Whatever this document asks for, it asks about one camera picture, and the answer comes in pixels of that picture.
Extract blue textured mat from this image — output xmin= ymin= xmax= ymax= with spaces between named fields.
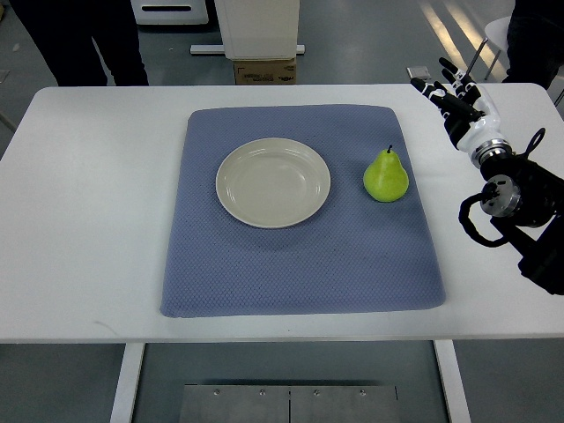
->
xmin=160 ymin=105 xmax=445 ymax=317

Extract white right table leg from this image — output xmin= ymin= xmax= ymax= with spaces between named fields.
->
xmin=433 ymin=339 xmax=471 ymax=423

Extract green pear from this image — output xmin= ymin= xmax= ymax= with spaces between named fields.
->
xmin=363 ymin=145 xmax=409 ymax=203

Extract beige round plate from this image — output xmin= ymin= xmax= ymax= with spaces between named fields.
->
xmin=215 ymin=137 xmax=331 ymax=229

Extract person in black clothes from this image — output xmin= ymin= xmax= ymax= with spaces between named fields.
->
xmin=503 ymin=0 xmax=563 ymax=89

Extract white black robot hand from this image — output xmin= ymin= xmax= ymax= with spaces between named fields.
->
xmin=411 ymin=57 xmax=502 ymax=153

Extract white cabinet on stand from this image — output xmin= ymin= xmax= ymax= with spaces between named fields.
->
xmin=190 ymin=0 xmax=305 ymax=61

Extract white chair metal legs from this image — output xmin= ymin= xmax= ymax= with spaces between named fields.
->
xmin=466 ymin=17 xmax=510 ymax=81

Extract brown cardboard box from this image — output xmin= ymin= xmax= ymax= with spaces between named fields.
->
xmin=234 ymin=58 xmax=297 ymax=85

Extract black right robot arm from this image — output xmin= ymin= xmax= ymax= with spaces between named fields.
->
xmin=458 ymin=128 xmax=563 ymax=295

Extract white appliance with slot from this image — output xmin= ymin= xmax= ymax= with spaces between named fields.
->
xmin=131 ymin=0 xmax=209 ymax=26

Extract silver floor outlet plate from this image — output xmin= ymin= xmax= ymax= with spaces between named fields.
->
xmin=406 ymin=66 xmax=431 ymax=80

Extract white left table leg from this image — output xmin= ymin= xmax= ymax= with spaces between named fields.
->
xmin=109 ymin=343 xmax=145 ymax=423

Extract person in dark trousers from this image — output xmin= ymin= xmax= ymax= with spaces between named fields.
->
xmin=11 ymin=1 xmax=149 ymax=87

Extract white table leg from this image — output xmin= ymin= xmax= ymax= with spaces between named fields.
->
xmin=109 ymin=343 xmax=145 ymax=423
xmin=433 ymin=339 xmax=471 ymax=423

